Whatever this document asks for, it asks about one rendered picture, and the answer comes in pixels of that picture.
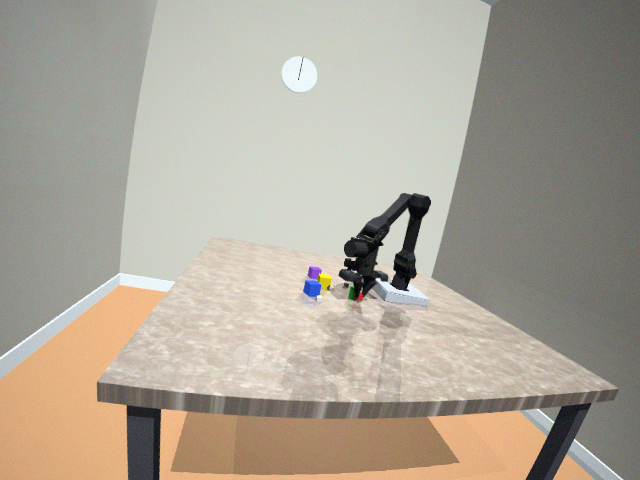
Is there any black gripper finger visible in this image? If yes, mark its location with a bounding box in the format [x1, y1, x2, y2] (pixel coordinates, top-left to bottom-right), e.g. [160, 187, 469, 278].
[362, 278, 377, 298]
[353, 281, 364, 298]

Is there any yellow block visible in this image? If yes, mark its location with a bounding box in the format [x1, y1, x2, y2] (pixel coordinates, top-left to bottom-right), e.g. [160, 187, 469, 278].
[317, 274, 332, 290]

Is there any blue cube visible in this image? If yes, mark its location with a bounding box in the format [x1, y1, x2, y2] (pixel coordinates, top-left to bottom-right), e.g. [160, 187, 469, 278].
[303, 281, 322, 297]

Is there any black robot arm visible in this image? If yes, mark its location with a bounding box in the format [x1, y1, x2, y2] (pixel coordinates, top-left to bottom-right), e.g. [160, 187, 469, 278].
[344, 193, 431, 291]

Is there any purple block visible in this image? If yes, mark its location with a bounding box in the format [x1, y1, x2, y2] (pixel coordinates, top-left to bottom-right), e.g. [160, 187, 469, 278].
[308, 266, 322, 279]

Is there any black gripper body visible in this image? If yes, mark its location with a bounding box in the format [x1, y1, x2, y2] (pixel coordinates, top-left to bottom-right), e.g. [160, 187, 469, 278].
[338, 257, 388, 283]

